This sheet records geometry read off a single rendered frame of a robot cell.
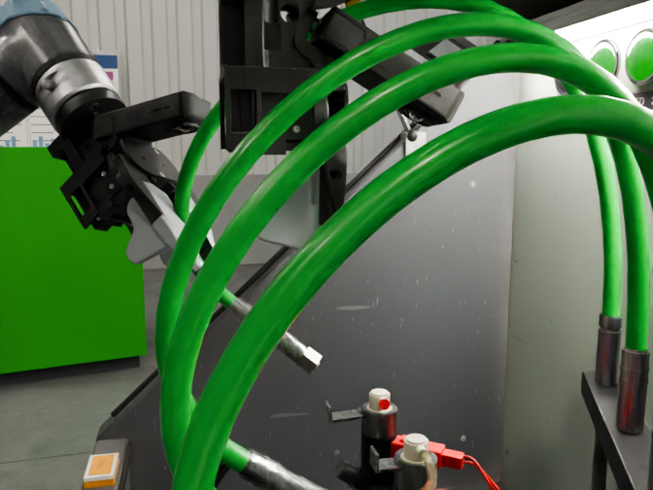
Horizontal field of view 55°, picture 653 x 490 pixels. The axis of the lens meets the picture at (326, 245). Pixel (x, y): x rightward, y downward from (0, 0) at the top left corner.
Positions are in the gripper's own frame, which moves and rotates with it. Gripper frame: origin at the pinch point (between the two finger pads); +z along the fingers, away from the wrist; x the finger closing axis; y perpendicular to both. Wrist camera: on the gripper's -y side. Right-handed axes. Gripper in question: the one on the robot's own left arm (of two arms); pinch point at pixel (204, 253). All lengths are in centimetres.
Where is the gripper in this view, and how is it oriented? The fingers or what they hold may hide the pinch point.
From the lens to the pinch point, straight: 57.9
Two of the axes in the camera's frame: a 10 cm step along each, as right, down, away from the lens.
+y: -7.2, 6.4, 2.5
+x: -3.9, -0.8, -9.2
